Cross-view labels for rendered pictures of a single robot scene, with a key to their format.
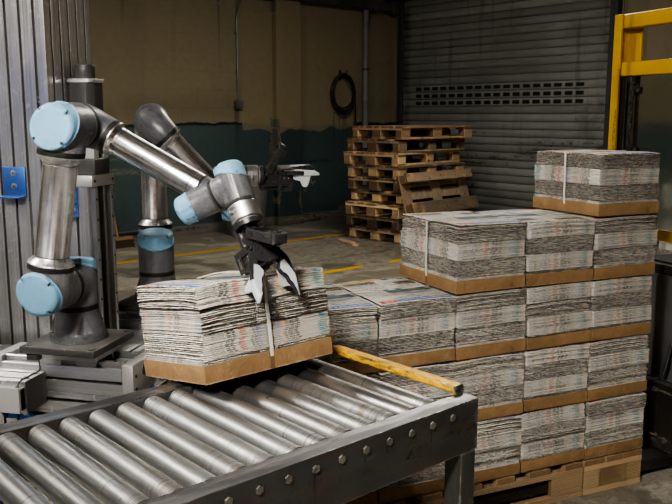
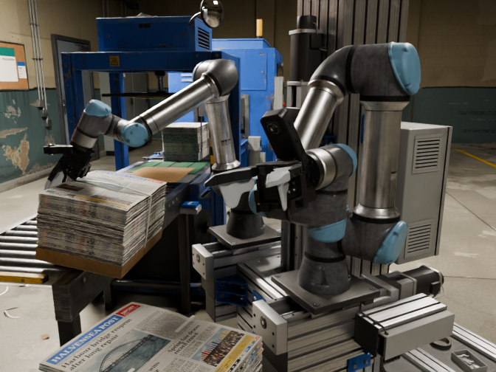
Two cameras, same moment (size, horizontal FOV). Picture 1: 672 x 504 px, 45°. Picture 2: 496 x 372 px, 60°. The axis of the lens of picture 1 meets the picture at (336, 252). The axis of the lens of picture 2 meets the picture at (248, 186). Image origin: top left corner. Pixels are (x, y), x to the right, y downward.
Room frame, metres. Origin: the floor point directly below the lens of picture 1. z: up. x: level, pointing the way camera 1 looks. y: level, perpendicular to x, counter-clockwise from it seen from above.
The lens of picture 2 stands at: (3.37, -0.31, 1.37)
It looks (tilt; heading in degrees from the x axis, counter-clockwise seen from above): 13 degrees down; 139
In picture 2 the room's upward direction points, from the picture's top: straight up
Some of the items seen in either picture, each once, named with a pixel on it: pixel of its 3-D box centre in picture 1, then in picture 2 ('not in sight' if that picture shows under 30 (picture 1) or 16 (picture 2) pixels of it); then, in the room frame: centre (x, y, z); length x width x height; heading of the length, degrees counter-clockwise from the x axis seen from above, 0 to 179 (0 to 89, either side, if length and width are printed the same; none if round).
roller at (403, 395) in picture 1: (365, 386); (3, 274); (1.89, -0.07, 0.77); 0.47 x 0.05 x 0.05; 41
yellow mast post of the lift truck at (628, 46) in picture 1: (617, 218); not in sight; (3.59, -1.26, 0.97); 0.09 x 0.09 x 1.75; 24
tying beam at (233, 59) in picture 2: not in sight; (159, 63); (0.83, 1.13, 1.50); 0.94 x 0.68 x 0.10; 41
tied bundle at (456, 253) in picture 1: (460, 250); not in sight; (2.87, -0.45, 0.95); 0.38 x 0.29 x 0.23; 26
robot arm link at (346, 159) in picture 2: not in sight; (330, 165); (2.84, 0.37, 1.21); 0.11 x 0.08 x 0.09; 102
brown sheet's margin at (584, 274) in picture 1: (528, 268); not in sight; (2.99, -0.72, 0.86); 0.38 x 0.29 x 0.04; 23
